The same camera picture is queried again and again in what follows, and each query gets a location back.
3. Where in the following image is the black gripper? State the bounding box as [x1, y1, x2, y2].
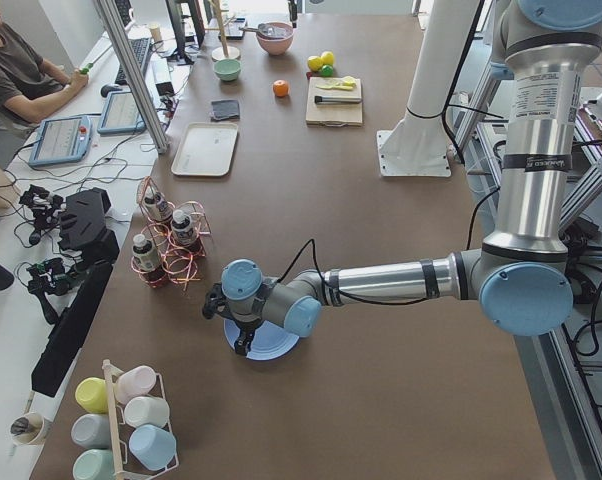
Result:
[202, 283, 263, 355]

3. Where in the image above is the blue round plate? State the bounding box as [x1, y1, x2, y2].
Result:
[247, 321, 300, 361]

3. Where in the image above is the orange mandarin fruit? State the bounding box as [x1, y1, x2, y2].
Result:
[272, 79, 290, 98]

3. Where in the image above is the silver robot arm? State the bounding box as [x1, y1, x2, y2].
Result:
[202, 1, 602, 355]

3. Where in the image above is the tea bottle left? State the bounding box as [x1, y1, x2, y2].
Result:
[132, 233, 168, 288]

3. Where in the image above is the tea bottle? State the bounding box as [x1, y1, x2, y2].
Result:
[132, 233, 168, 288]
[171, 209, 199, 253]
[143, 189, 172, 223]

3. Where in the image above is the tea bottle middle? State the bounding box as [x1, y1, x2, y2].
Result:
[171, 209, 199, 253]

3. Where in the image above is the white cup rack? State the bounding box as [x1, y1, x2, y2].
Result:
[71, 359, 180, 479]

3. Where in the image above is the tea bottle right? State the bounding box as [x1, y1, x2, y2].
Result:
[143, 189, 172, 223]

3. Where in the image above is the cream rabbit tray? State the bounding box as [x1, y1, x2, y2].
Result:
[171, 122, 238, 177]

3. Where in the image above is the grey folded cloth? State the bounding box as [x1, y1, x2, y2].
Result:
[210, 99, 240, 121]

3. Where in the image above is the steel muddler black tip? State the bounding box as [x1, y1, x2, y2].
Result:
[314, 95, 362, 105]

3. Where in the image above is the wooden cutting board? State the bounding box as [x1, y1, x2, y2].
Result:
[305, 76, 363, 126]

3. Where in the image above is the blue teach pendant far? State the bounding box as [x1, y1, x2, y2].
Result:
[97, 91, 146, 135]

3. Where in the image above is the blue teach pendant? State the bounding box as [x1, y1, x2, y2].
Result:
[97, 91, 146, 135]
[28, 115, 92, 167]

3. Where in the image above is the blue teach pendant near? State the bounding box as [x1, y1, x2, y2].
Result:
[28, 115, 92, 167]

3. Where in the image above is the mint green bowl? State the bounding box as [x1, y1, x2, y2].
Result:
[213, 58, 242, 82]

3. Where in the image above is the yellow plastic knife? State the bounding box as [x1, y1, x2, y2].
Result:
[316, 82, 356, 91]

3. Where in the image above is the green lime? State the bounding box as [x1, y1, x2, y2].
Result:
[320, 64, 334, 77]

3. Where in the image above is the yellow lemon lower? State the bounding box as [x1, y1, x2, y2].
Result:
[307, 55, 324, 72]

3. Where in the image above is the yellow lemon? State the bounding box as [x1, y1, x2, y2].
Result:
[307, 55, 324, 72]
[320, 51, 335, 66]

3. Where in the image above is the wooden cup tree stand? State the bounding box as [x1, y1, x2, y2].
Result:
[207, 0, 241, 62]

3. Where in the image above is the yellow lemon upper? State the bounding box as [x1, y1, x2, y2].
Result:
[320, 51, 335, 66]

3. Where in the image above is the pink bowl with ice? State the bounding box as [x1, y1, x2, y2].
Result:
[256, 22, 294, 55]

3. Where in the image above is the steel ice scoop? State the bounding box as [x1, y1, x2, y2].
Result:
[240, 23, 287, 39]

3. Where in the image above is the seated person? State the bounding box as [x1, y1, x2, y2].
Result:
[0, 13, 88, 127]

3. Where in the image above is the copper wire bottle rack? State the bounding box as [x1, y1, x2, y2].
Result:
[130, 176, 211, 290]

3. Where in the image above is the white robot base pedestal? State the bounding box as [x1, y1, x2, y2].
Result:
[377, 0, 483, 177]

